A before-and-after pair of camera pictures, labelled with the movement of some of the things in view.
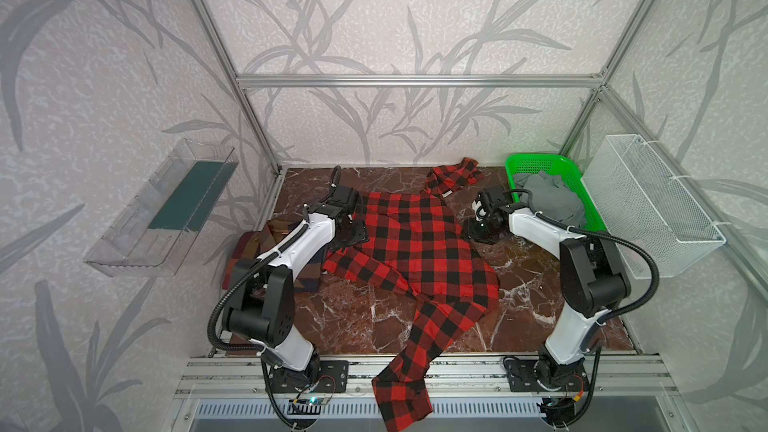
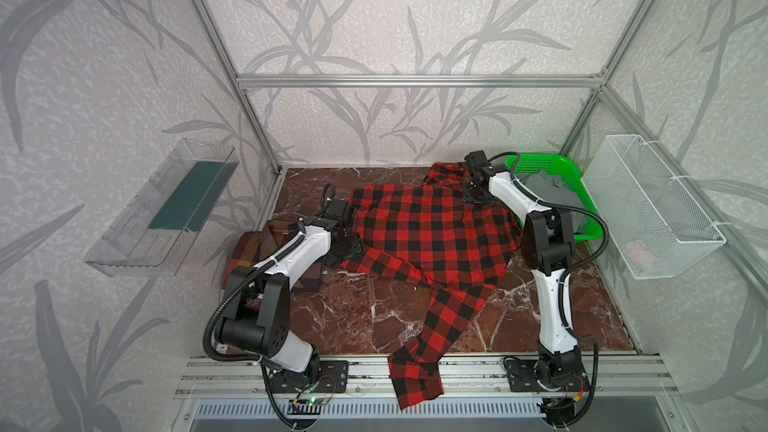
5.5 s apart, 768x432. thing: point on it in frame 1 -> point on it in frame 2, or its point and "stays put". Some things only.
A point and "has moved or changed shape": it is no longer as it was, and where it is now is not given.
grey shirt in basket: [551, 197] stays put
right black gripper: [480, 231] -> [474, 190]
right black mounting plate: [521, 377] stays put
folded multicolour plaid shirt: [256, 243] stays put
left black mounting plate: [332, 377] stays put
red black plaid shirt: [414, 245] has moved or changed shape
